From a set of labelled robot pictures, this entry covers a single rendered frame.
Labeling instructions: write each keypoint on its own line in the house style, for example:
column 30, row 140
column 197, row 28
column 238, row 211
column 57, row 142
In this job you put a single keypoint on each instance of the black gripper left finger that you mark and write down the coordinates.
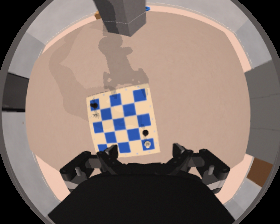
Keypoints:
column 73, row 173

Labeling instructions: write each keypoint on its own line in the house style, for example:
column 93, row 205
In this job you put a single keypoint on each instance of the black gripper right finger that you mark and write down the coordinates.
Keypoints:
column 214, row 172

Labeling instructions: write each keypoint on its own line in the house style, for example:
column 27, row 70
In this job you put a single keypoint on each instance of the blue and cream checkered board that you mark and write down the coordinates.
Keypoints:
column 123, row 116

